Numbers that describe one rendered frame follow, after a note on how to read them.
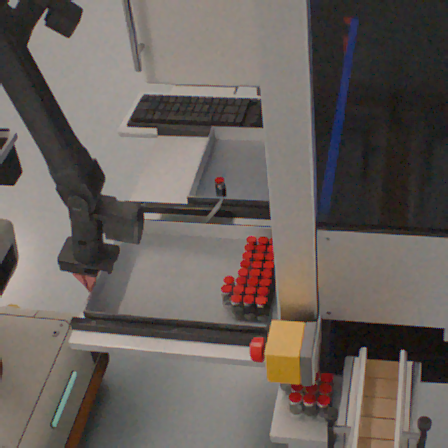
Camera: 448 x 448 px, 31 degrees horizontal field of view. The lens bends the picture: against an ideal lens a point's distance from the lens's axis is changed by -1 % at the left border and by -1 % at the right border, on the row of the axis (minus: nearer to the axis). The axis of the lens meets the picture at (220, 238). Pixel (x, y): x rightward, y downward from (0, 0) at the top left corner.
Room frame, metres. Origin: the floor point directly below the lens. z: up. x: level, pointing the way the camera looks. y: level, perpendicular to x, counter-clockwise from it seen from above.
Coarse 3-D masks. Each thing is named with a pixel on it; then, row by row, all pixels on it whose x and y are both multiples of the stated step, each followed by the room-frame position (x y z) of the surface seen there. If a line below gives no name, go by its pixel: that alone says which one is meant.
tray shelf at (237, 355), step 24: (168, 144) 1.59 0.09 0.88; (192, 144) 1.58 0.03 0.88; (144, 168) 1.51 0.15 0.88; (168, 168) 1.50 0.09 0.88; (192, 168) 1.48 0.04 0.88; (144, 192) 1.42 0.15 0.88; (168, 192) 1.41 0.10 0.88; (192, 216) 1.32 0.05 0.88; (72, 336) 1.02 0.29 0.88; (96, 336) 1.01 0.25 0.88; (120, 336) 1.00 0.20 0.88; (192, 360) 0.94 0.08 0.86; (216, 360) 0.93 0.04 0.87; (240, 360) 0.91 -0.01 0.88; (264, 360) 0.90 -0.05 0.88
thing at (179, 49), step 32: (160, 0) 1.99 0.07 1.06; (192, 0) 1.96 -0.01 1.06; (224, 0) 1.93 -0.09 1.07; (160, 32) 1.99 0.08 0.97; (192, 32) 1.96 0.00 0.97; (224, 32) 1.93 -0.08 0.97; (160, 64) 2.00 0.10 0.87; (192, 64) 1.97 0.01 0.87; (224, 64) 1.94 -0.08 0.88; (256, 64) 1.91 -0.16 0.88
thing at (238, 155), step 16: (224, 128) 1.58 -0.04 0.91; (240, 128) 1.57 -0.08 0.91; (256, 128) 1.56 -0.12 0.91; (208, 144) 1.53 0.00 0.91; (224, 144) 1.56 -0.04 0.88; (240, 144) 1.55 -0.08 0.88; (256, 144) 1.54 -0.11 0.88; (208, 160) 1.50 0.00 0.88; (224, 160) 1.49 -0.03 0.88; (240, 160) 1.49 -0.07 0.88; (256, 160) 1.48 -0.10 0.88; (208, 176) 1.44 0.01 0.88; (224, 176) 1.43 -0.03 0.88; (240, 176) 1.43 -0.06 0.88; (256, 176) 1.42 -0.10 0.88; (192, 192) 1.37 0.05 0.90; (208, 192) 1.39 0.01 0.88; (240, 192) 1.37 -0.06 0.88; (256, 192) 1.36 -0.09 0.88
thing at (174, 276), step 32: (160, 224) 1.27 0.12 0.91; (192, 224) 1.25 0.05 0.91; (128, 256) 1.22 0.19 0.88; (160, 256) 1.20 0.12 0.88; (192, 256) 1.19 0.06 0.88; (224, 256) 1.18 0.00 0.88; (96, 288) 1.11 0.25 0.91; (128, 288) 1.12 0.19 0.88; (160, 288) 1.11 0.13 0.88; (192, 288) 1.10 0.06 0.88; (128, 320) 1.02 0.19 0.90; (160, 320) 1.00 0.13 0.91; (192, 320) 0.99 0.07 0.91; (224, 320) 1.01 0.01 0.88; (256, 320) 1.00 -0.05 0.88
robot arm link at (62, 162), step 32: (0, 0) 1.12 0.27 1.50; (0, 32) 1.07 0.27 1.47; (0, 64) 1.08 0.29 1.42; (32, 64) 1.09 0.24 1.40; (32, 96) 1.07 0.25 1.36; (32, 128) 1.08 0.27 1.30; (64, 128) 1.08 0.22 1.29; (64, 160) 1.07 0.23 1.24; (96, 160) 1.12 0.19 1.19; (64, 192) 1.07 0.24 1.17; (96, 192) 1.07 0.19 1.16
